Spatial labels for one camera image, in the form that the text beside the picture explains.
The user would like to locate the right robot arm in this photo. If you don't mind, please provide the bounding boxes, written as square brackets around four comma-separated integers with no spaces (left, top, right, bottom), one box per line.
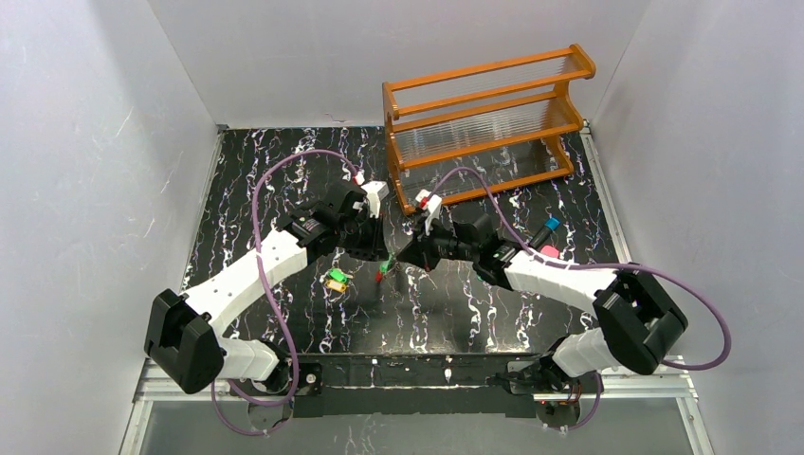
[396,215,688,384]

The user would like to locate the green key tag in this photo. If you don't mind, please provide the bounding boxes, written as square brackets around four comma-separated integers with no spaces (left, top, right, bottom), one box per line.
[328,267,352,283]
[381,255,395,273]

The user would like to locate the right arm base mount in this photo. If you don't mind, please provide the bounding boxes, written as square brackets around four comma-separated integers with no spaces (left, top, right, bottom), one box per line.
[486,371,583,429]

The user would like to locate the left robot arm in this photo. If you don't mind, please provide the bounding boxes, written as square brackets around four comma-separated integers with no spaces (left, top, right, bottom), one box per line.
[144,180,389,394]

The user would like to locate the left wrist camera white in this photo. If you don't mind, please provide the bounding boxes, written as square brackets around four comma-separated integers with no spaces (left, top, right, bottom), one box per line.
[361,180,390,219]

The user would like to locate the pink and grey eraser block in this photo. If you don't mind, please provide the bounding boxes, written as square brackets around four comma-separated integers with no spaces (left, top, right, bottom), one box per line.
[540,245,560,259]

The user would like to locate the black marker with blue cap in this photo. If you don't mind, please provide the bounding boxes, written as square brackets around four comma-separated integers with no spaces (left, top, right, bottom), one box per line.
[528,217,560,250]

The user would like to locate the orange wooden shelf rack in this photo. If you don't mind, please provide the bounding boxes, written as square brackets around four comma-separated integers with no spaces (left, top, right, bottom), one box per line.
[382,44,597,214]

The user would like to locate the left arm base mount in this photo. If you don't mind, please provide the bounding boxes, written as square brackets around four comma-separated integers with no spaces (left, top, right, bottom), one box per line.
[250,360,324,400]

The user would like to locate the yellow key tag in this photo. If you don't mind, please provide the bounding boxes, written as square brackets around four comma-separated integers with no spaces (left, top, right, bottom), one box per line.
[325,280,347,293]

